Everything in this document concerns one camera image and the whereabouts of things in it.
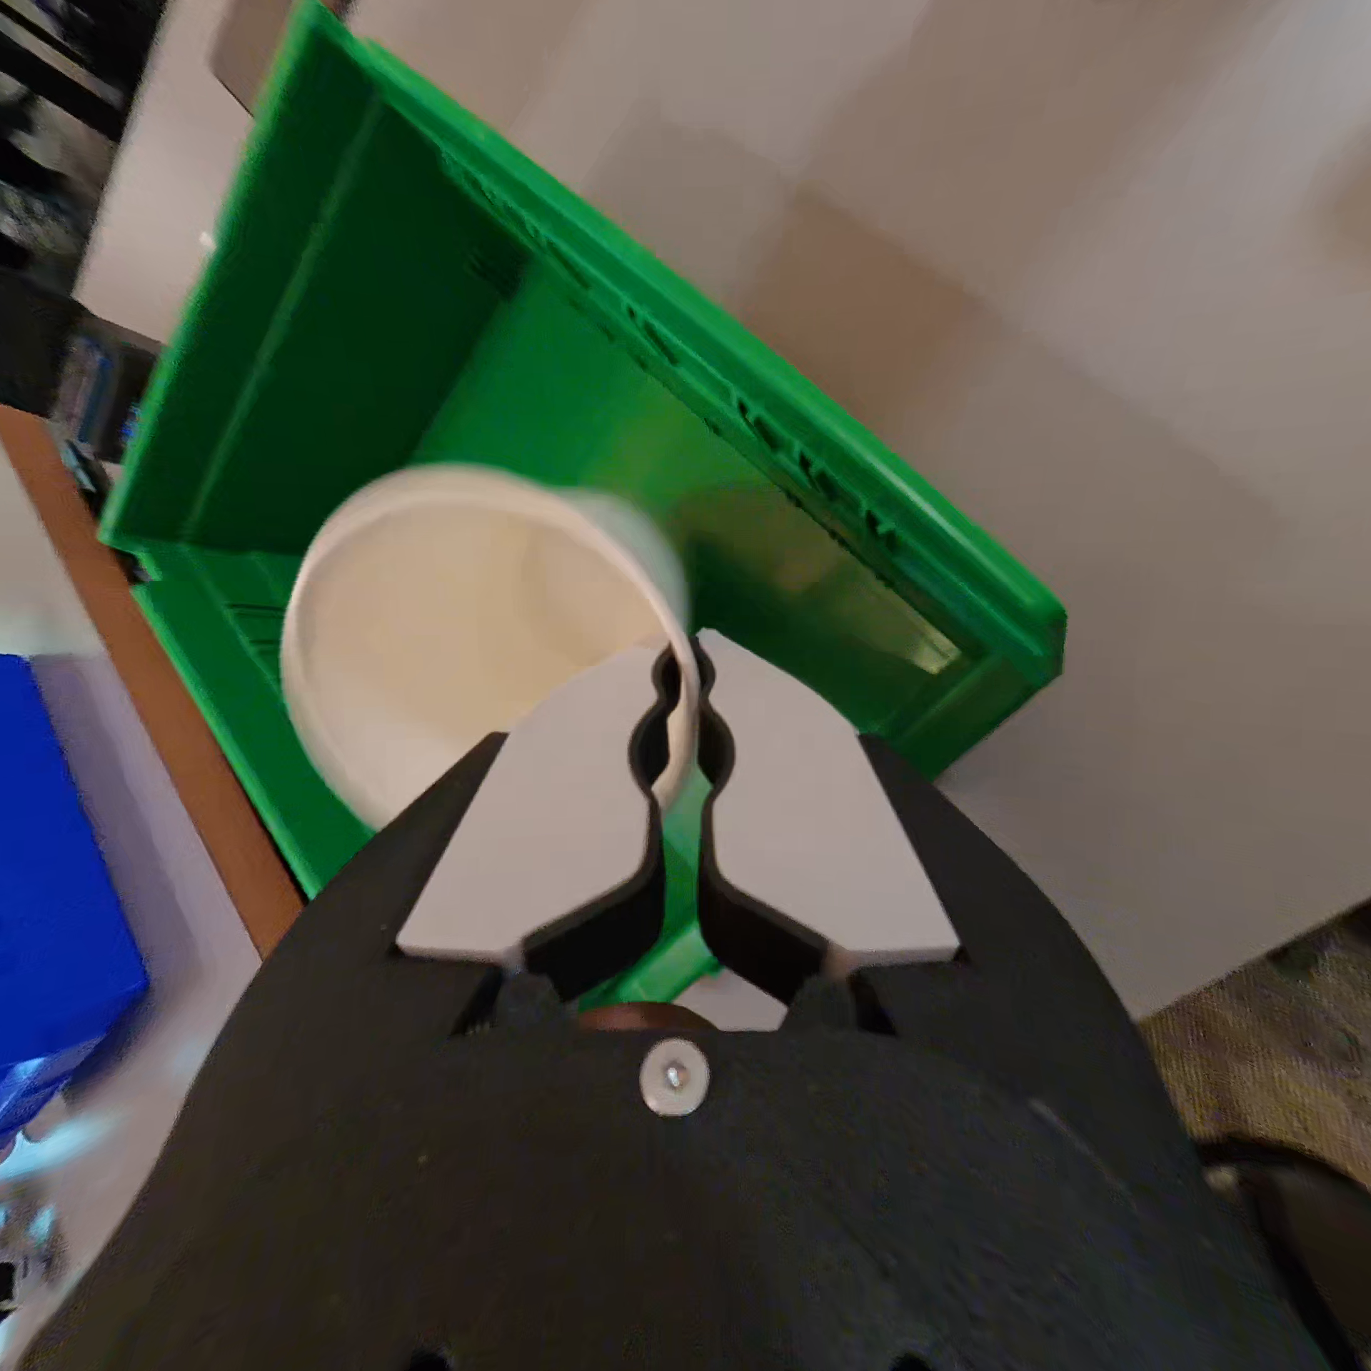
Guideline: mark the black desk panel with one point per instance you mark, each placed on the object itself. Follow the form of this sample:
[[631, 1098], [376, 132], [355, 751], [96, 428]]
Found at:
[[252, 54]]

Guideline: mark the white paper cup green band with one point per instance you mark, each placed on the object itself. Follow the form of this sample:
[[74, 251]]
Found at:
[[450, 599]]

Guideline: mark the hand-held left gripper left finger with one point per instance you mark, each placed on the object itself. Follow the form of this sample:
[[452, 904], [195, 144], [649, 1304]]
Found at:
[[536, 845]]

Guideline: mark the black power cube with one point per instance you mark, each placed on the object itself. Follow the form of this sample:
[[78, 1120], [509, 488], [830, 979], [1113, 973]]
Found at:
[[43, 343]]

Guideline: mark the grey desk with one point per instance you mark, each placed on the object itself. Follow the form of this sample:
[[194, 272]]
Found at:
[[1072, 428]]

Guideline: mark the green plastic bin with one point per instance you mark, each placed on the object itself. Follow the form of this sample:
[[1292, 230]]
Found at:
[[450, 321]]

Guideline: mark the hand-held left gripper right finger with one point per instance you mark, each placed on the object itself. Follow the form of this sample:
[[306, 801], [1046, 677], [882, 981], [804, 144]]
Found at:
[[837, 845]]

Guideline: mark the blue plastic bin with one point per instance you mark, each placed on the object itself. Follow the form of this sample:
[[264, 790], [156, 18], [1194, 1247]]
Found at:
[[55, 857]]

